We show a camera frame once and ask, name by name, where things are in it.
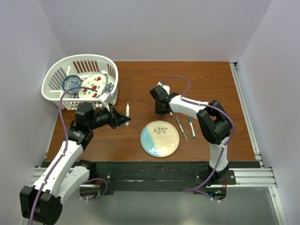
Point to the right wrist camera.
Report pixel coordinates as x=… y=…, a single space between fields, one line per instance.
x=165 y=87

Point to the silver white pen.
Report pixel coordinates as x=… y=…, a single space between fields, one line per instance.
x=127 y=114

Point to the blue white patterned bowl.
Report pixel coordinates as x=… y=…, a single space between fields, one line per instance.
x=71 y=83

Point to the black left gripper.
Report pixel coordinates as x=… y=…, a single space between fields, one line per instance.
x=116 y=118

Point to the white plastic dish basket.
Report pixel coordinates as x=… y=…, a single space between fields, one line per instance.
x=82 y=65

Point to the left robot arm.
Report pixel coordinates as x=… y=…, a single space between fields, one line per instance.
x=43 y=201

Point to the blue and cream plate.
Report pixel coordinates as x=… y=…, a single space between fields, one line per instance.
x=159 y=139

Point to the white plate red pattern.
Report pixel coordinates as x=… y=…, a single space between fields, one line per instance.
x=95 y=85

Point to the teal white marker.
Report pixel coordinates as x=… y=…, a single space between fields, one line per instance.
x=192 y=128

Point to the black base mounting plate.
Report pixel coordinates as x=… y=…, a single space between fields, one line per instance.
x=146 y=176

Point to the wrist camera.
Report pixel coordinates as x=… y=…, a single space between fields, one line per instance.
x=106 y=99
x=165 y=87

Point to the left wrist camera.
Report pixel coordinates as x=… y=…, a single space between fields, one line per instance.
x=106 y=99

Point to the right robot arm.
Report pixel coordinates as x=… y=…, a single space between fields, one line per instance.
x=216 y=126

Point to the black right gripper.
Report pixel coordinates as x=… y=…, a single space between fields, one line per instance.
x=158 y=111

